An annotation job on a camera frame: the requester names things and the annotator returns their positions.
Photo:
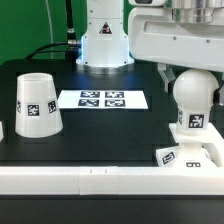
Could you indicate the white left fence bar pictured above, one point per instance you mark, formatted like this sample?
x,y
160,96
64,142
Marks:
x,y
1,132

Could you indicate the white lamp base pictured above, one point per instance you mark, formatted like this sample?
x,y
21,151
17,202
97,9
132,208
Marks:
x,y
196,149

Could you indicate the white fence bar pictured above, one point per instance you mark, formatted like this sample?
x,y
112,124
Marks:
x,y
1,132
110,181

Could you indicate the white front fence bar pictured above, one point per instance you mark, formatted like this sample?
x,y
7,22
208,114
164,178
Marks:
x,y
110,181

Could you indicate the white lamp shade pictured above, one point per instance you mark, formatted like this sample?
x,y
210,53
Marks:
x,y
37,110

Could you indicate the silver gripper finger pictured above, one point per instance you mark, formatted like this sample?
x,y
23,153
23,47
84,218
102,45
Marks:
x,y
219,92
167,74

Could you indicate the white lamp bulb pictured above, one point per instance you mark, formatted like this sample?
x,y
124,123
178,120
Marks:
x,y
193,92

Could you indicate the white marker sheet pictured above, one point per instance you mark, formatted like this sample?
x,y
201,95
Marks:
x,y
102,99

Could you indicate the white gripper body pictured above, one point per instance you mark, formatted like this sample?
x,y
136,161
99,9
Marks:
x,y
188,33

